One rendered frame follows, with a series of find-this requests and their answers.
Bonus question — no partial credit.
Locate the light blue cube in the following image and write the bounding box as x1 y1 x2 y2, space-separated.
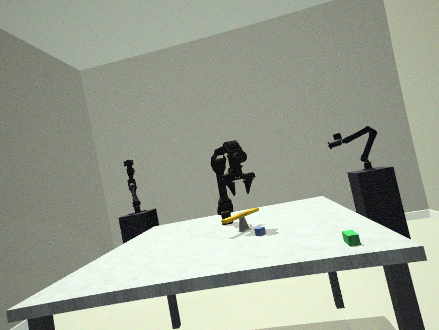
254 226 266 236

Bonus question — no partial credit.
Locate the yellow bar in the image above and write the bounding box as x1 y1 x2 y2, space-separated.
222 208 259 224

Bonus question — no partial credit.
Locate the green block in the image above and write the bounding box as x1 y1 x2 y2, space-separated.
342 230 361 247

